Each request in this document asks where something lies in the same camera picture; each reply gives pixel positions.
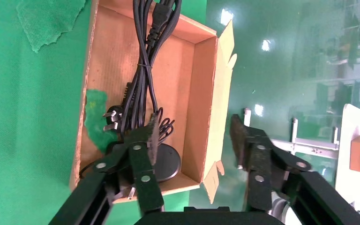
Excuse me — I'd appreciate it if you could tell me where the thick black power cable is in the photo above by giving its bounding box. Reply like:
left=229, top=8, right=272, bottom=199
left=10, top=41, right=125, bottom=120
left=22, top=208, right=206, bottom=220
left=102, top=0, right=183, bottom=143

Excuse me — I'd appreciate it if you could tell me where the green cloth mat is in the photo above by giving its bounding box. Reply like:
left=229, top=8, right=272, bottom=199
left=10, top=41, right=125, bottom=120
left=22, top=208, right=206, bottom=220
left=0, top=0, right=207, bottom=225

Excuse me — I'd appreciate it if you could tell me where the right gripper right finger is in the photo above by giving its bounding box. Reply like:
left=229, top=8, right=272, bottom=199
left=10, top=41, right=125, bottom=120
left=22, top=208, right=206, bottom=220
left=229, top=114, right=360, bottom=225

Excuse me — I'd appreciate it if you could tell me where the open brown cardboard box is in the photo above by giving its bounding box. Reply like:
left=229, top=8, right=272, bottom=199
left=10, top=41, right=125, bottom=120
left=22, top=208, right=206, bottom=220
left=69, top=0, right=238, bottom=206

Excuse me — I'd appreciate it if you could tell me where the torn green cloth piece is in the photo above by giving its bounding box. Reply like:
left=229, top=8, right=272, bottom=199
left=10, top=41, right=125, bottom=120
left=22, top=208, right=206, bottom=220
left=16, top=0, right=87, bottom=53

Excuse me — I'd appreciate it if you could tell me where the thin black cable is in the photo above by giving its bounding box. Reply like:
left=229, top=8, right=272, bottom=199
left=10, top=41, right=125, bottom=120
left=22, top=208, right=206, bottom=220
left=79, top=107, right=182, bottom=200

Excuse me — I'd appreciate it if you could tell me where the white background table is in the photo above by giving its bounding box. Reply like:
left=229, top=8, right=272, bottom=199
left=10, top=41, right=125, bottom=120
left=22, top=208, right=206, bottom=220
left=243, top=104, right=360, bottom=218

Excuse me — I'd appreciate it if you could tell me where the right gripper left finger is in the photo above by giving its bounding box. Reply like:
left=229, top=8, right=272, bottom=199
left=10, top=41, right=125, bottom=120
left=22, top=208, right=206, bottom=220
left=48, top=112, right=165, bottom=225

